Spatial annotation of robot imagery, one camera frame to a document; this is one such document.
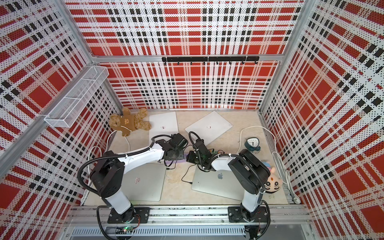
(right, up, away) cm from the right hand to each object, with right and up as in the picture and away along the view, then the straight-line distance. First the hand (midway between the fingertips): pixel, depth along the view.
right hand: (189, 159), depth 92 cm
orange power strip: (+15, +5, -4) cm, 17 cm away
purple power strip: (-2, +2, -10) cm, 10 cm away
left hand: (-5, +3, -3) cm, 6 cm away
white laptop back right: (+14, +19, +22) cm, 32 cm away
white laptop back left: (-20, +22, +19) cm, 36 cm away
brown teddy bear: (-45, +23, +12) cm, 52 cm away
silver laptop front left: (-24, -10, -11) cm, 28 cm away
